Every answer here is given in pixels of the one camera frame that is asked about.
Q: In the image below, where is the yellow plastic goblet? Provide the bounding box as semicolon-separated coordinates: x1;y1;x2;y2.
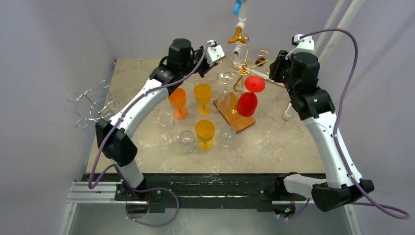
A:
194;83;212;116
195;119;215;151

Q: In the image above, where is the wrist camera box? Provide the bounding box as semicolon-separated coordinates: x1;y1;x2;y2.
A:
290;34;315;54
206;40;225;67

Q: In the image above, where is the orange plastic goblet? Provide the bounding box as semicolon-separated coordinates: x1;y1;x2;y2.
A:
168;88;188;120

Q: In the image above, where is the brass faucet with blue handle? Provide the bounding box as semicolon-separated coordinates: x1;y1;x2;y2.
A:
228;0;249;44

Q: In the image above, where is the clear short glass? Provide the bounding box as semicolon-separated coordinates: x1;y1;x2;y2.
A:
220;125;236;148
179;130;195;153

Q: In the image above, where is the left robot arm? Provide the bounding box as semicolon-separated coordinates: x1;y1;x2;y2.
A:
92;38;225;200

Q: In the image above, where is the chrome wine glass rack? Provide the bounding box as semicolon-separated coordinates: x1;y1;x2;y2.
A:
67;79;119;129

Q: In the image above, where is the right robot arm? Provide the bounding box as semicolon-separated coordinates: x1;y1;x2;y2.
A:
269;50;374;212

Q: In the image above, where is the yellow plastic goblet far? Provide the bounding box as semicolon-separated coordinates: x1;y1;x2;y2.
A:
194;83;212;116

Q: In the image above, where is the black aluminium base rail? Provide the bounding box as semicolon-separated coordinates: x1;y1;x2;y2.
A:
68;173;306;213

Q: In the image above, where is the red plastic wine glass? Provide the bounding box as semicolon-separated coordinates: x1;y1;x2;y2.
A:
236;75;265;117

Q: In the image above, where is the clear tall flute glass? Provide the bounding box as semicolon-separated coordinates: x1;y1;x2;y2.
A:
217;70;237;112

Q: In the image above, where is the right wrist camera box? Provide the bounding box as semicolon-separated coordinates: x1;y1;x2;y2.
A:
290;34;315;54

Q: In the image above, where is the small black orange object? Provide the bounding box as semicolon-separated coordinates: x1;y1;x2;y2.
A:
255;57;267;67

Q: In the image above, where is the white pvc pipe frame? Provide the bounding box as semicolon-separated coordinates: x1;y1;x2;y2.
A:
232;0;367;121

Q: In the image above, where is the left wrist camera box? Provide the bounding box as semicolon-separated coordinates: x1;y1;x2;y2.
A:
206;40;225;67

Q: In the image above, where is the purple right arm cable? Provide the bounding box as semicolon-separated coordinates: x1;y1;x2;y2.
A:
278;28;411;221

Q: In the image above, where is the gold rack with wooden base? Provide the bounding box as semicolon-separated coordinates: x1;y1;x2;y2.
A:
214;43;269;134

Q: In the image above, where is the yellow plastic goblet near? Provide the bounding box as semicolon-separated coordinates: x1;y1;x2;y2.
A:
195;119;215;151

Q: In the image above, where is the clear wine glass left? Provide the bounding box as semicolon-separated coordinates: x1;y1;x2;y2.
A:
158;113;178;143

